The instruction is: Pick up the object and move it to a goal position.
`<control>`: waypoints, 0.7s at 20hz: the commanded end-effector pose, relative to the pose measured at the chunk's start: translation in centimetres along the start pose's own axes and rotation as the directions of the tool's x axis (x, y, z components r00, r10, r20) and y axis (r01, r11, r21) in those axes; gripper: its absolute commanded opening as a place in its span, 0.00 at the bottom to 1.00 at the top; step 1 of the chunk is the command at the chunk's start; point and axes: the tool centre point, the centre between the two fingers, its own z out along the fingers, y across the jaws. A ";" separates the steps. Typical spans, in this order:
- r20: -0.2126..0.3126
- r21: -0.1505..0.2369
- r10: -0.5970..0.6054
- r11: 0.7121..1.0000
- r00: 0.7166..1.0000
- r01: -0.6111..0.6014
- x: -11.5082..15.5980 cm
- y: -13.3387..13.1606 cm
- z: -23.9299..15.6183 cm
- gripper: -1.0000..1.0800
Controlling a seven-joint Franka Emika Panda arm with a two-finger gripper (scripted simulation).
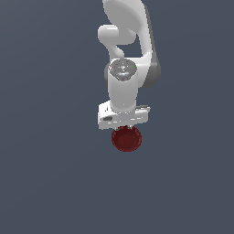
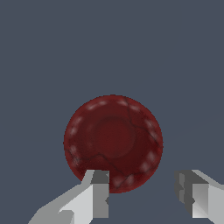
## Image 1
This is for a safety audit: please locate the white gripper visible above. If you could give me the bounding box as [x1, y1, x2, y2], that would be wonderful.
[97, 100, 151, 132]

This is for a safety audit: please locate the dark red round bowl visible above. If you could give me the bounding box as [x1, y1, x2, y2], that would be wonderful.
[111, 125, 143, 153]

